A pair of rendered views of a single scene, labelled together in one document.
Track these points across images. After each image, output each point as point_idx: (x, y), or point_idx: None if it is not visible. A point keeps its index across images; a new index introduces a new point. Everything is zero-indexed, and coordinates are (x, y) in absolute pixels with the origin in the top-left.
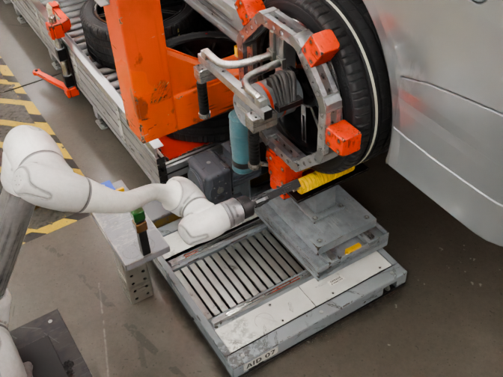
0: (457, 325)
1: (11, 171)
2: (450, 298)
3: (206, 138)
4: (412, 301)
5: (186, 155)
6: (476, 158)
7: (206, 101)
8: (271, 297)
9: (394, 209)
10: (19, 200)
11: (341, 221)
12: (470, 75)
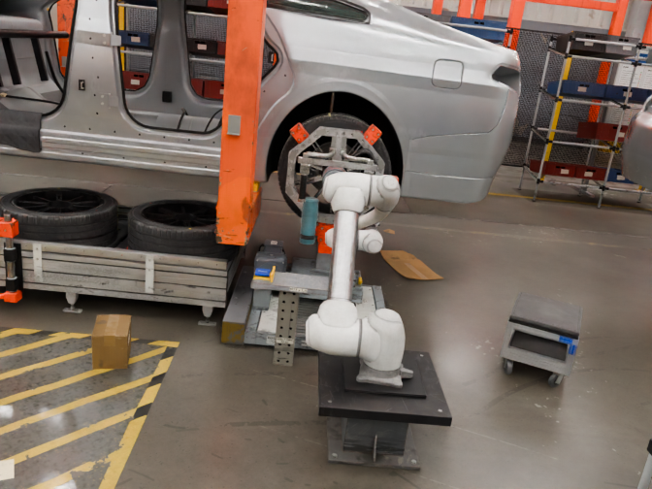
0: (418, 299)
1: (361, 191)
2: (401, 293)
3: (226, 258)
4: (392, 300)
5: None
6: (460, 161)
7: (306, 188)
8: None
9: None
10: (358, 216)
11: None
12: (454, 122)
